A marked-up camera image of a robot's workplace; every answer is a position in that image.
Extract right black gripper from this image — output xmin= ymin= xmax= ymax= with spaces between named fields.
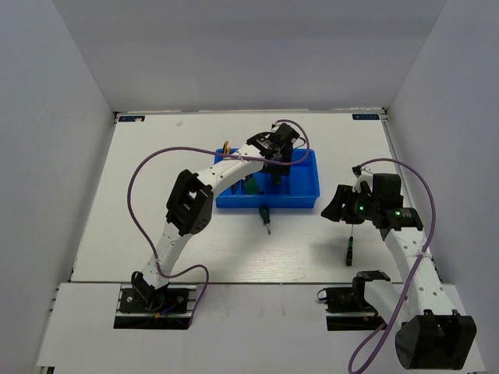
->
xmin=320 ymin=185 xmax=380 ymax=224

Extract green stubby phillips screwdriver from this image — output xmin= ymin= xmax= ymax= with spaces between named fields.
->
xmin=271 ymin=174 xmax=281 ymax=185

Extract green hex key set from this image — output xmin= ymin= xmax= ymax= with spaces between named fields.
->
xmin=243 ymin=175 xmax=264 ymax=195

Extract slim black green screwdriver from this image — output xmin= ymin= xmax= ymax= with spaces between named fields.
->
xmin=345 ymin=235 xmax=354 ymax=266

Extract yellow black combination pliers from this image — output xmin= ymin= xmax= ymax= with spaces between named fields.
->
xmin=222 ymin=140 xmax=231 ymax=154

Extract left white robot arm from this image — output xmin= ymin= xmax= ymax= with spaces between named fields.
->
xmin=126 ymin=123 xmax=299 ymax=314

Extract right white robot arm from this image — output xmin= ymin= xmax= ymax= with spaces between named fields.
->
xmin=321 ymin=173 xmax=477 ymax=370

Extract blue compartment tray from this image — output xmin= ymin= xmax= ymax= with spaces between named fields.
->
xmin=215 ymin=149 xmax=320 ymax=209

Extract right blue corner label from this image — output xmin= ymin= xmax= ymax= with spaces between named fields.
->
xmin=352 ymin=113 xmax=380 ymax=121

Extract blue corner label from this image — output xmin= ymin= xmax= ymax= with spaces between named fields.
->
xmin=352 ymin=113 xmax=380 ymax=121
xmin=118 ymin=115 xmax=145 ymax=122

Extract left blue corner label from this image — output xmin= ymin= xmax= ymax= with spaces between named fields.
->
xmin=118 ymin=115 xmax=145 ymax=122

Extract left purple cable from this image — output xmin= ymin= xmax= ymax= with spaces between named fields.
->
xmin=127 ymin=118 xmax=312 ymax=327

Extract purple cable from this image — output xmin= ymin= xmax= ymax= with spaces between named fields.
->
xmin=127 ymin=118 xmax=312 ymax=327
xmin=347 ymin=157 xmax=437 ymax=374

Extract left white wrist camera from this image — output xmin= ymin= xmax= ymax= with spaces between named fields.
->
xmin=271 ymin=122 xmax=281 ymax=132

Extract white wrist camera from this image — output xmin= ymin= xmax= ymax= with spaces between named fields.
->
xmin=352 ymin=165 xmax=373 ymax=192
xmin=271 ymin=122 xmax=281 ymax=132

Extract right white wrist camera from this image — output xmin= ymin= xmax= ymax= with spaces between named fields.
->
xmin=352 ymin=165 xmax=373 ymax=192

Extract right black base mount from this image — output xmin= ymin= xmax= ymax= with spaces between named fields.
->
xmin=317 ymin=287 xmax=384 ymax=332

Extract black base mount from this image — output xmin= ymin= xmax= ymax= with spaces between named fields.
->
xmin=113 ymin=285 xmax=197 ymax=330
xmin=317 ymin=287 xmax=384 ymax=332

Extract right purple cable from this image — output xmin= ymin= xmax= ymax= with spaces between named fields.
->
xmin=347 ymin=157 xmax=437 ymax=374

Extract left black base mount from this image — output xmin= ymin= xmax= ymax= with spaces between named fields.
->
xmin=113 ymin=285 xmax=197 ymax=330

